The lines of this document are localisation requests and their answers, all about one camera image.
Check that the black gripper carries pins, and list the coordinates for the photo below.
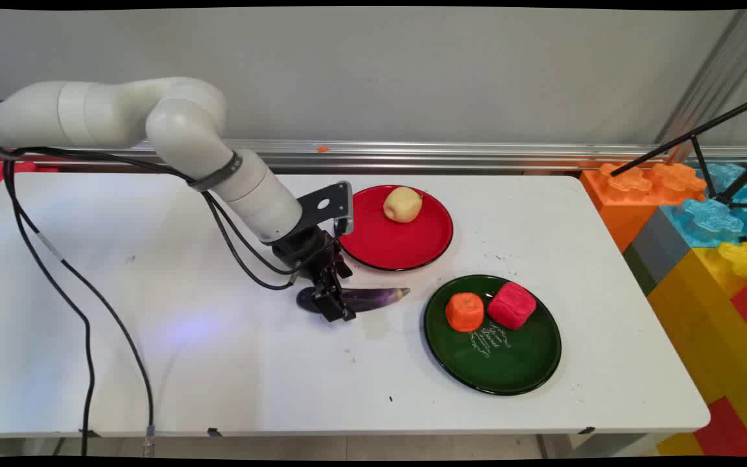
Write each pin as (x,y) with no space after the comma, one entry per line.
(305,250)

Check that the orange toy fruit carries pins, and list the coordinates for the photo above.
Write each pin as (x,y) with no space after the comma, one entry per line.
(465,312)

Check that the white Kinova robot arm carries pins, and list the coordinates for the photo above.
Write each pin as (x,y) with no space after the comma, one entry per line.
(107,113)

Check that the purple toy eggplant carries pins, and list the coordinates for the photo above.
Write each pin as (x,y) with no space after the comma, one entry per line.
(373,298)

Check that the red plate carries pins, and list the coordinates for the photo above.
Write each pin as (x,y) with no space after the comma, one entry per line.
(399,246)

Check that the yellow toy apple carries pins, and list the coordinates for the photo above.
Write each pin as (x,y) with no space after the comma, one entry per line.
(403,204)

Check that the red toy fruit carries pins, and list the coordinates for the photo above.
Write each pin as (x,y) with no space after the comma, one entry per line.
(511,305)

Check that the dark green plate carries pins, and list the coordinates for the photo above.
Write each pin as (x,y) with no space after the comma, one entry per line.
(509,363)

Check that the large orange building block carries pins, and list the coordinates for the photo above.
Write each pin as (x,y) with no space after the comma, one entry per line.
(626,201)

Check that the large grey building block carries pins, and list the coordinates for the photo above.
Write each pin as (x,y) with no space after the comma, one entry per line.
(655,250)

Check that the large yellow building block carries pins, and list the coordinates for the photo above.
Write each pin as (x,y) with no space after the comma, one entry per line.
(704,324)

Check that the large blue building block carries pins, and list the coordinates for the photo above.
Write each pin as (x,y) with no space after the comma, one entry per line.
(711,220)

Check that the black tripod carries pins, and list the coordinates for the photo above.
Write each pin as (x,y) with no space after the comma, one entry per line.
(698,139)

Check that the grey metal camera bracket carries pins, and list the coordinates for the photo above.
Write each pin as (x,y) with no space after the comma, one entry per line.
(325,204)

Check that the aluminium rail along wall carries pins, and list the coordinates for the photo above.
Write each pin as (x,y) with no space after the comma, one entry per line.
(477,155)

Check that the slanted aluminium post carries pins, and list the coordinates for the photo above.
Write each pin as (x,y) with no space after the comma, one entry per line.
(717,78)

